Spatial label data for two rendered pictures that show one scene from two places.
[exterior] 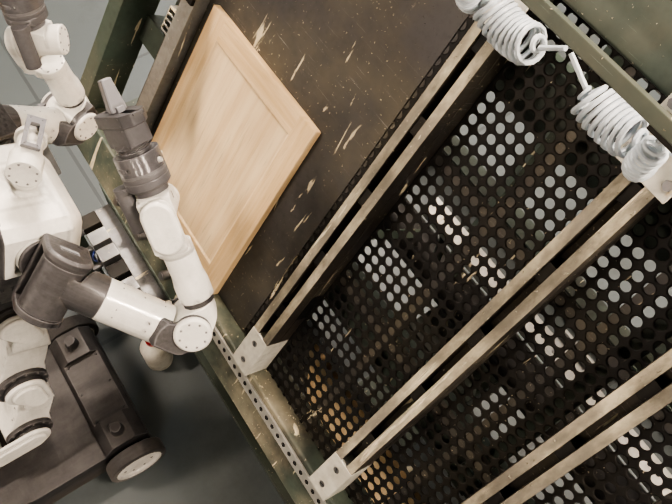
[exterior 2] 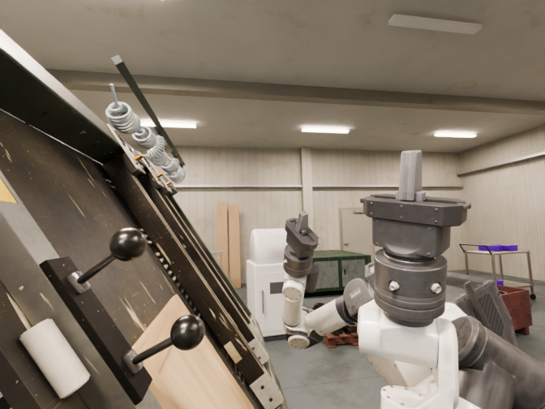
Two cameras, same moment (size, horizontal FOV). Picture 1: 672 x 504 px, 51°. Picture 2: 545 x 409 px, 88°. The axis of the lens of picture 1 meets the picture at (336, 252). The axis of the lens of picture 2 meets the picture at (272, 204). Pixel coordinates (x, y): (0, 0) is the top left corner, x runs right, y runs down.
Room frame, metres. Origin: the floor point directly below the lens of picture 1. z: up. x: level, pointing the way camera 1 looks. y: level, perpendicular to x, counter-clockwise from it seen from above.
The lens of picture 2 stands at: (1.52, 0.75, 1.55)
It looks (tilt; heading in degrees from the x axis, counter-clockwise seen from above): 5 degrees up; 210
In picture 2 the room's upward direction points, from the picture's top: 2 degrees counter-clockwise
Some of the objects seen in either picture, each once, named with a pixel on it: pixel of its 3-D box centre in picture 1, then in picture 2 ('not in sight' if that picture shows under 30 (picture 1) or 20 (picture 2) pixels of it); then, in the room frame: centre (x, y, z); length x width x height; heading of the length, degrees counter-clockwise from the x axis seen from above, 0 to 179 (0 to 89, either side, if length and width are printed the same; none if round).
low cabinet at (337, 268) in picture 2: not in sight; (315, 270); (-5.56, -2.07, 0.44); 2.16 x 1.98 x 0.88; 130
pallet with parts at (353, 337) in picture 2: not in sight; (339, 316); (-2.79, -0.61, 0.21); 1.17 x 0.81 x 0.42; 41
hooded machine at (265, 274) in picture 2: not in sight; (271, 279); (-2.33, -1.51, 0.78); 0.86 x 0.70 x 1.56; 39
